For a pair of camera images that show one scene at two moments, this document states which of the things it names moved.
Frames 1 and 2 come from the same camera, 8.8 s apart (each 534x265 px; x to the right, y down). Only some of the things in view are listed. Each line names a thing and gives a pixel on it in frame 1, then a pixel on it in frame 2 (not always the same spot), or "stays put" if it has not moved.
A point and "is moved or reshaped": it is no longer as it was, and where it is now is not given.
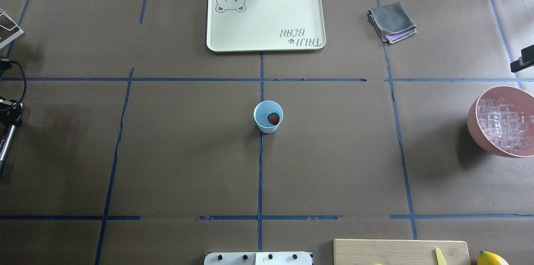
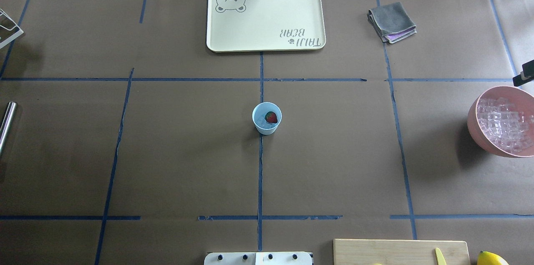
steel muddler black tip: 4,147 is moved or reshaped
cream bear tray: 248,17 stays put
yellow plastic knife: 439,257 stays put
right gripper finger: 527,59 -> 525,76
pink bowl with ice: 500,122 stays put
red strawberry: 273,118 stays put
